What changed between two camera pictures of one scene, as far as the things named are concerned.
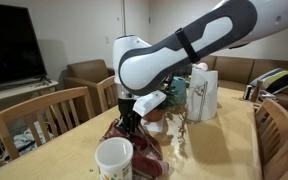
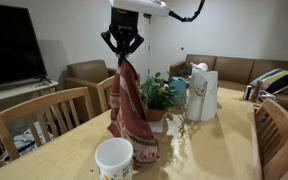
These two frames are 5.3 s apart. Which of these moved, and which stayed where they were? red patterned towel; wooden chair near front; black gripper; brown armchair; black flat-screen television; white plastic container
Moved: black gripper; red patterned towel
Stayed: wooden chair near front; black flat-screen television; white plastic container; brown armchair
